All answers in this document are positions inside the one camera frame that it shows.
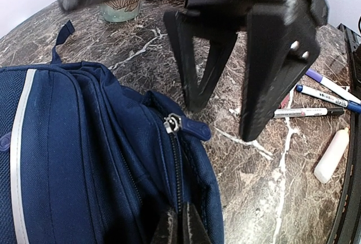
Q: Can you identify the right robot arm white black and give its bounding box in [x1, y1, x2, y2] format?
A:
[58, 0, 329, 141]

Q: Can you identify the red cap white marker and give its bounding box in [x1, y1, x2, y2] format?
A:
[278, 92, 292, 109]

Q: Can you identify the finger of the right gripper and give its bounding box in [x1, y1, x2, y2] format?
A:
[162, 10, 239, 113]
[239, 0, 320, 142]

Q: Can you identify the black cap white marker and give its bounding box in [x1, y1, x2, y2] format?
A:
[274, 107, 345, 119]

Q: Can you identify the black front rail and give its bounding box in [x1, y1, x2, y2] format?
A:
[327, 24, 361, 244]

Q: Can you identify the blue cap white marker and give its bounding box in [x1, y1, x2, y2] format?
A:
[306, 69, 360, 104]

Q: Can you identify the navy blue student backpack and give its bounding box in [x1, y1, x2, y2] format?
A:
[0, 20, 226, 244]

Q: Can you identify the cream floral ceramic mug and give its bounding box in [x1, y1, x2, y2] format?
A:
[100, 0, 142, 23]

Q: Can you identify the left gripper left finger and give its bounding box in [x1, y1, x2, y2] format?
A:
[151, 208, 178, 244]

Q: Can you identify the yellow tip highlighter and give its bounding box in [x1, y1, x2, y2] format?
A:
[314, 127, 350, 184]

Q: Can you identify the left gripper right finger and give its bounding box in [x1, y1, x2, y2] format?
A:
[182, 202, 211, 244]

